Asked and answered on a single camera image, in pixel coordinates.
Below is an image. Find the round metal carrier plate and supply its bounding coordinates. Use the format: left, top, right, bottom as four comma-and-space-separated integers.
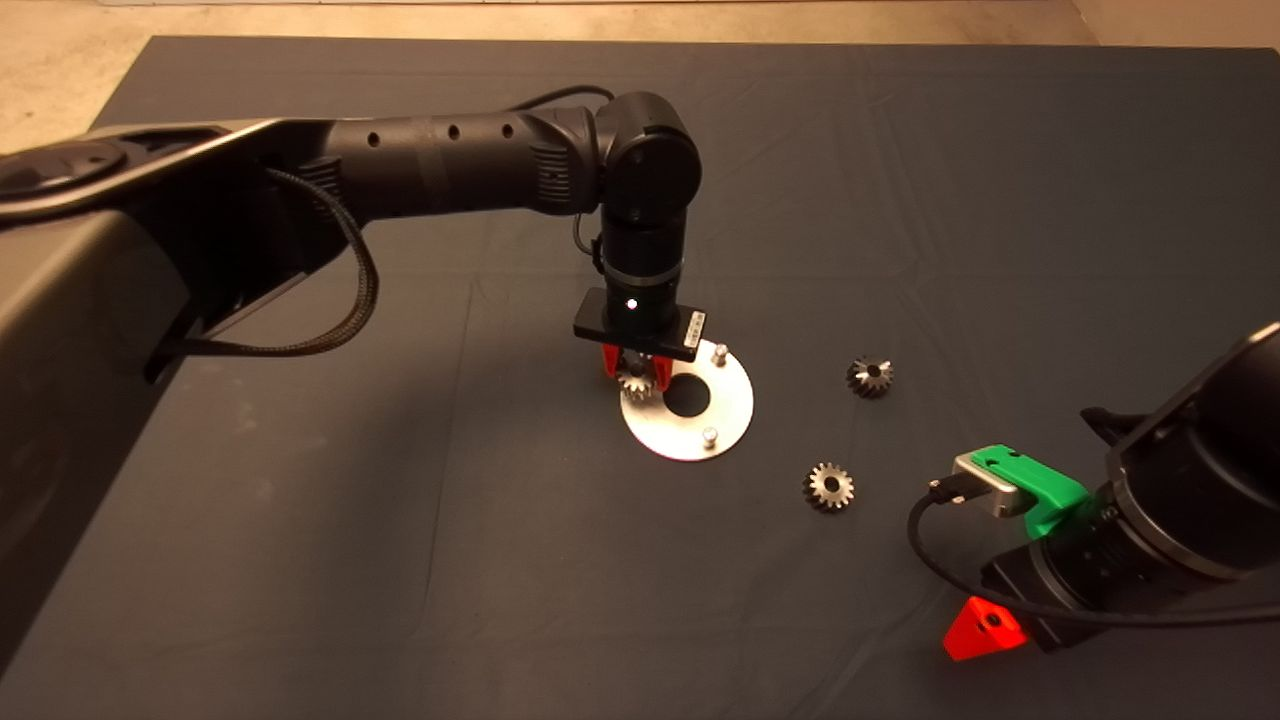
620, 340, 755, 462

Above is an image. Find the dark steel planetary gear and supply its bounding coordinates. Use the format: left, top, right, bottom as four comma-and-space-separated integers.
802, 462, 855, 514
846, 356, 894, 400

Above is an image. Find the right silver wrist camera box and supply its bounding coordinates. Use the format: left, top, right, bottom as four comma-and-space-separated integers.
952, 452, 1031, 519

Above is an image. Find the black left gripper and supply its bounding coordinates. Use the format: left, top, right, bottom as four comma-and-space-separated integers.
573, 268, 708, 393

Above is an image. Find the dark grey table cloth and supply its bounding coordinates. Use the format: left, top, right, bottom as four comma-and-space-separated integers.
0, 35, 1280, 720

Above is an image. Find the right green camera mount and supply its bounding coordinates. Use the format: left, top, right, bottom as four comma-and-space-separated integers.
972, 445, 1091, 539

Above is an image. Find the braided black left camera cable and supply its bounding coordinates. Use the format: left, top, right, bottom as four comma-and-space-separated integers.
180, 168, 381, 359

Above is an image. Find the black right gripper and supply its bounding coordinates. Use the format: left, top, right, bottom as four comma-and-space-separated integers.
943, 490, 1151, 662

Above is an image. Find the black right camera cable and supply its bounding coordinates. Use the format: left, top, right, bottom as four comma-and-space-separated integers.
907, 478, 1280, 629

